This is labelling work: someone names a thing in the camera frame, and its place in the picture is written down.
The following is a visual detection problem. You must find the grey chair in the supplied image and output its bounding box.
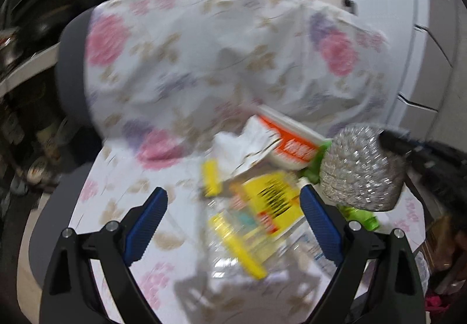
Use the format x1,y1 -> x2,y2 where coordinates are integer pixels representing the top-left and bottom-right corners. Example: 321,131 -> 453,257
16,12 -> 106,324

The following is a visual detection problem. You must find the floral printed cloth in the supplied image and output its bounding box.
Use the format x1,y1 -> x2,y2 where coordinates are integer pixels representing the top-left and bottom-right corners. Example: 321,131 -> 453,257
67,0 -> 427,324

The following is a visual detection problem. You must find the clear wrapper with yellow strips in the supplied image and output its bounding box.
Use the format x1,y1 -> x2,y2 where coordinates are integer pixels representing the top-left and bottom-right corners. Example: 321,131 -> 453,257
199,160 -> 329,281

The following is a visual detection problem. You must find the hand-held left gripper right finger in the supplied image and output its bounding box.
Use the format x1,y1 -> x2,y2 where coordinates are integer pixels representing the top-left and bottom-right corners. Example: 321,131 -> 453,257
299,184 -> 427,324

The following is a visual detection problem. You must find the white crumpled plastic wrapper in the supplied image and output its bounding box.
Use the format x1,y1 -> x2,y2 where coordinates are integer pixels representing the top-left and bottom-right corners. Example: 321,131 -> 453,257
213,116 -> 283,179

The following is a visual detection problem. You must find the green cucumber piece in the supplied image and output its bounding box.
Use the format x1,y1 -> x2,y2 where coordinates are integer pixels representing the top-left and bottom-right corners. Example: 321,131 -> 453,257
299,140 -> 381,233

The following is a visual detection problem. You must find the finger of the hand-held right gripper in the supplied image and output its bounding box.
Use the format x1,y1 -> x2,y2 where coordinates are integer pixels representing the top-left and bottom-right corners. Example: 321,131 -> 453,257
379,128 -> 414,158

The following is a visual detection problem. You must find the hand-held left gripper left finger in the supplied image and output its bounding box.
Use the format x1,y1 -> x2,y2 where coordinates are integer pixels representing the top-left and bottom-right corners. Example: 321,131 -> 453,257
39,186 -> 168,324

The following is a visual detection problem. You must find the white cabinet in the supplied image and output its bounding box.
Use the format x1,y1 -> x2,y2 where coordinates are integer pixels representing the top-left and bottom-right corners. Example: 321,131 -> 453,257
336,0 -> 464,135

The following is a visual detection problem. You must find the orange and white paper bowl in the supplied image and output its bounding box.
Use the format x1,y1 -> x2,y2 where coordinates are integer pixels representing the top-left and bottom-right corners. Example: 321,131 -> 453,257
255,105 -> 333,168

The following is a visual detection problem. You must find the yellow printed packet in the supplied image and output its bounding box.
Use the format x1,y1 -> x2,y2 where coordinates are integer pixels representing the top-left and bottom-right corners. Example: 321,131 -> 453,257
233,171 -> 311,241

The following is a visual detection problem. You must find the silver steel wool scrubber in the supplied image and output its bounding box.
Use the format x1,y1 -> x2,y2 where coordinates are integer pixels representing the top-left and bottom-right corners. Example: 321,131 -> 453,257
318,123 -> 407,213

